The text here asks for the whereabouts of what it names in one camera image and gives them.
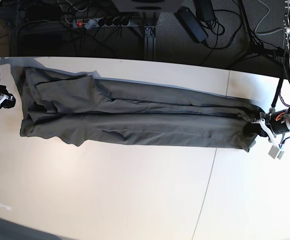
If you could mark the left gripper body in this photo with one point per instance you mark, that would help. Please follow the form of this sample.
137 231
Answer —
263 121

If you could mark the grey T-shirt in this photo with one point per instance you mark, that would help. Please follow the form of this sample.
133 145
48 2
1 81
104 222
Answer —
77 107

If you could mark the black tripod stand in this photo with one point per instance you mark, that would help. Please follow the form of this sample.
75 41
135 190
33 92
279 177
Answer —
256 45

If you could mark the black power adapter brick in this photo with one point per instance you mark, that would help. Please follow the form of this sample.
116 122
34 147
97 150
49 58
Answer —
191 25

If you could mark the black power strip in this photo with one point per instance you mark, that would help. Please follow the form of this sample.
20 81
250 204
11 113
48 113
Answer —
105 22

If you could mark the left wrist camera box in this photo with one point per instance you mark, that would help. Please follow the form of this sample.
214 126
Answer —
276 152

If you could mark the aluminium frame post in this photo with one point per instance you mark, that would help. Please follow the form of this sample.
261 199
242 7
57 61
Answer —
150 22

